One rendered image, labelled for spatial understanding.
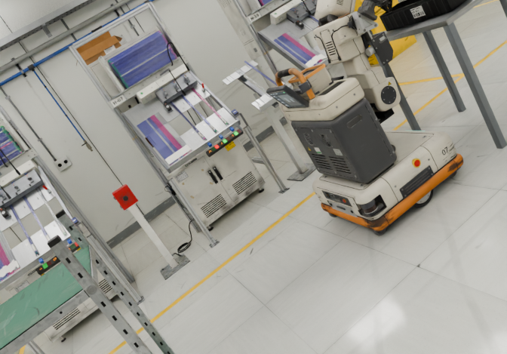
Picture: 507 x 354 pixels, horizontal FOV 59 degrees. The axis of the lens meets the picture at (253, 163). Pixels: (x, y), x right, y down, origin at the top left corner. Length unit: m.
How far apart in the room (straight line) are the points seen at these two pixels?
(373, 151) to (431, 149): 0.35
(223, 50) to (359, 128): 3.57
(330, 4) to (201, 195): 2.02
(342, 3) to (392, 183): 0.99
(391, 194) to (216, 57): 3.67
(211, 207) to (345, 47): 1.96
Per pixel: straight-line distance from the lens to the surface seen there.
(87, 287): 1.27
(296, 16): 4.32
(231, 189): 3.92
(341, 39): 2.49
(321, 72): 2.43
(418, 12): 2.89
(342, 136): 2.30
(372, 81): 2.59
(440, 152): 2.61
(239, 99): 5.68
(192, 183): 3.81
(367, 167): 2.39
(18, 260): 3.57
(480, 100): 2.75
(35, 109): 5.36
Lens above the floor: 1.28
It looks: 15 degrees down
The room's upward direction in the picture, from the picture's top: 32 degrees counter-clockwise
